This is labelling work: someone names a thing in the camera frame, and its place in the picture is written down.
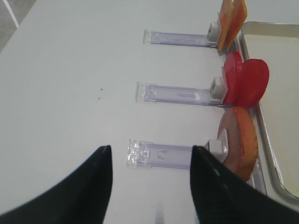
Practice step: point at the clear left bread pusher track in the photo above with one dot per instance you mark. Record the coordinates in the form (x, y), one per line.
(149, 154)

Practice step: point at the outer orange cheese slice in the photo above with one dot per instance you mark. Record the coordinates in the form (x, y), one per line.
(225, 18)

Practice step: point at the inner orange cheese slice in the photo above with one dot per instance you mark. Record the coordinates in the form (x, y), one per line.
(239, 16)

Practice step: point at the orange cheese slice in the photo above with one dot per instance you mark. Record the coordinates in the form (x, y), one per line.
(225, 18)
(239, 16)

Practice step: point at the outer red tomato slice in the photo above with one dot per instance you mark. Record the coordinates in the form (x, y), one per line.
(231, 72)

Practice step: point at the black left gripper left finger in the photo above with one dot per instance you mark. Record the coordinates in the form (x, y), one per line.
(81, 198)

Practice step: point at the bread slice in left rack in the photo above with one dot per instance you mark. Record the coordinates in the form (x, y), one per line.
(242, 142)

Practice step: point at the white rectangular metal tray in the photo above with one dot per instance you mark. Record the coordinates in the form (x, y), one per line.
(278, 110)

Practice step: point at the clear cheese pusher track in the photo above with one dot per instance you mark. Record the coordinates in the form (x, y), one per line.
(193, 40)

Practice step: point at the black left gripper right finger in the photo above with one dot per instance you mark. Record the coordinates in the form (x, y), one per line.
(220, 197)

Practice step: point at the clear tomato pusher track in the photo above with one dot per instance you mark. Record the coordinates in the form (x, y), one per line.
(214, 96)

